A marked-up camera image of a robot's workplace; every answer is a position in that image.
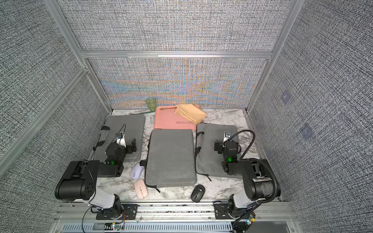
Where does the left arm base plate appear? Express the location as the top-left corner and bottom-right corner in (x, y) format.
(96, 204), (138, 220)

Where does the aluminium front rail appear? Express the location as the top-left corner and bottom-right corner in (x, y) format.
(49, 200), (302, 233)

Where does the green pen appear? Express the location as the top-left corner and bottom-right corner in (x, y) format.
(129, 111), (153, 115)

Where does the pink laptop sleeve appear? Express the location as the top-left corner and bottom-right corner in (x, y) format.
(154, 106), (197, 130)

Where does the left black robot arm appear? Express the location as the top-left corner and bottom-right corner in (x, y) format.
(55, 139), (138, 220)

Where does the green glass cup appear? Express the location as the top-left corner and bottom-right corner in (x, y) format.
(146, 98), (158, 112)

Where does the folded yellow cloth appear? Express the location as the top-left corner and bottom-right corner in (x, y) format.
(175, 104), (207, 124)

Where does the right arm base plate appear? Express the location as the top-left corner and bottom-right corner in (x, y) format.
(213, 201), (233, 220)

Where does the lilac computer mouse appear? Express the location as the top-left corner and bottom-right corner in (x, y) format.
(130, 163), (145, 180)

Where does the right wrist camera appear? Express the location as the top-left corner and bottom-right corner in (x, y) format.
(223, 132), (231, 143)

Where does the pink computer mouse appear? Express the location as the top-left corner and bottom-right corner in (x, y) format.
(134, 179), (148, 200)

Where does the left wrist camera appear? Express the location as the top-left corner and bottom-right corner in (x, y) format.
(115, 132), (126, 147)

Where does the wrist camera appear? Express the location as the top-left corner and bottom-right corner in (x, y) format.
(223, 132), (231, 143)
(115, 132), (126, 147)

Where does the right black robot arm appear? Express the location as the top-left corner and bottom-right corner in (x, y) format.
(213, 141), (281, 219)

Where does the grey laptop bag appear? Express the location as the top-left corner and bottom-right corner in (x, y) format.
(140, 129), (197, 190)
(93, 115), (145, 163)
(195, 123), (242, 179)

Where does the black computer mouse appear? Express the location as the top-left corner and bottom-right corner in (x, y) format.
(190, 184), (206, 203)

